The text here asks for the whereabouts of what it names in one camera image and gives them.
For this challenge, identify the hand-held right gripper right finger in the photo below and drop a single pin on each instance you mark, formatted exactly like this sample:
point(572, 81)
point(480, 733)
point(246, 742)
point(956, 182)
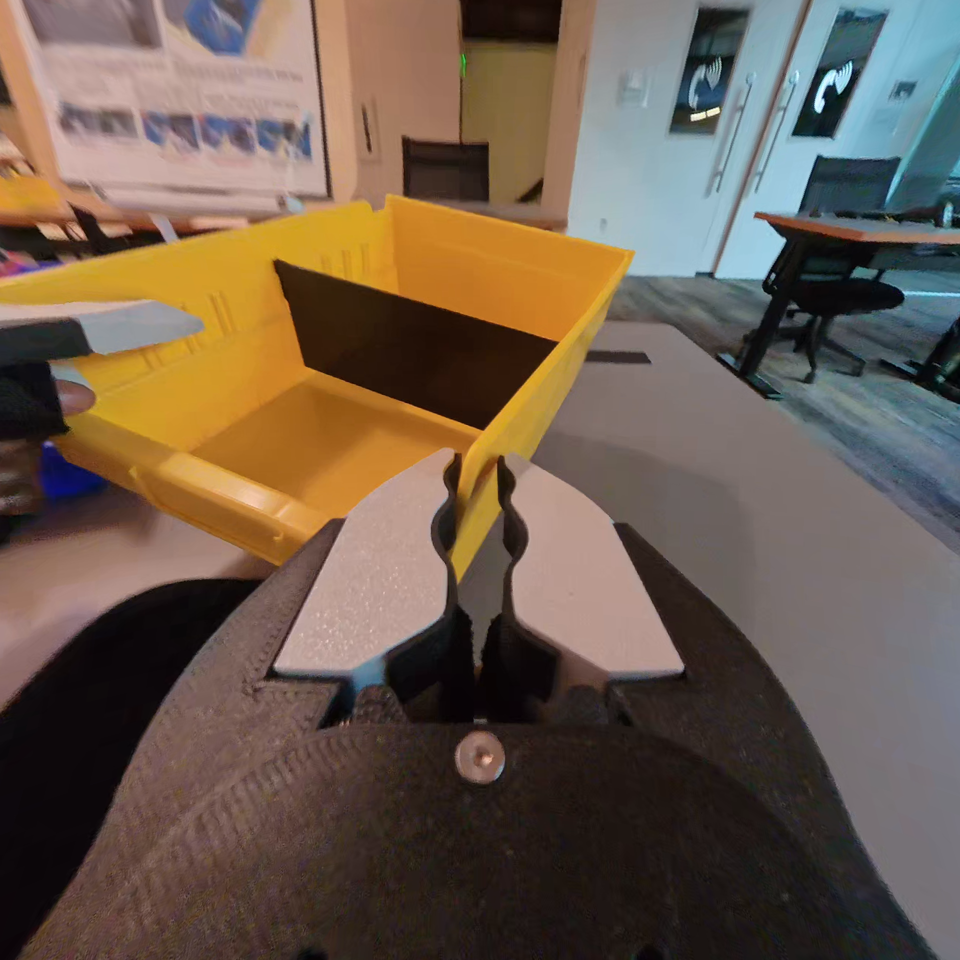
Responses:
point(577, 592)

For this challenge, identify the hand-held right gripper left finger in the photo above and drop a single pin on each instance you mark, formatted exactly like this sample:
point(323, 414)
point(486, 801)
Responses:
point(375, 585)

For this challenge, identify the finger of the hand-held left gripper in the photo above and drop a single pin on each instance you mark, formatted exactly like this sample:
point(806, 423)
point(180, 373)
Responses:
point(142, 324)

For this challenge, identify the large yellow plastic bin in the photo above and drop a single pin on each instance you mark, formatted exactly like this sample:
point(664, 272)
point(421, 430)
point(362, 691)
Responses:
point(315, 442)

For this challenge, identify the person's left hand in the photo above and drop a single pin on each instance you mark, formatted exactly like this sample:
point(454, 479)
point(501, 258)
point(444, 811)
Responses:
point(30, 405)

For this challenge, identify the black tape strip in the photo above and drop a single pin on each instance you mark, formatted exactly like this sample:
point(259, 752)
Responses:
point(619, 357)

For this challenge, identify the black bin divider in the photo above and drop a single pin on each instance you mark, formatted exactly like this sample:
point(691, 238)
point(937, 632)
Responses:
point(405, 345)

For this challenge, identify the black office chair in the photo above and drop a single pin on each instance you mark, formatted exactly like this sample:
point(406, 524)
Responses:
point(840, 285)

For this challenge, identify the wooden desk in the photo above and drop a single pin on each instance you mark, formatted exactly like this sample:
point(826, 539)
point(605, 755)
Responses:
point(847, 225)

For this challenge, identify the white door with phone sign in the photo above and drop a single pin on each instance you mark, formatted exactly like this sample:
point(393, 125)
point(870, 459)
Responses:
point(832, 97)
point(690, 127)

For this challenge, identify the wall poster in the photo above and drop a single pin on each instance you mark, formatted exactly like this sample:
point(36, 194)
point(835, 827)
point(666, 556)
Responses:
point(187, 97)

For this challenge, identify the white wall plate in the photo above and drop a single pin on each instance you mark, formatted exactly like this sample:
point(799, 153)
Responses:
point(634, 88)

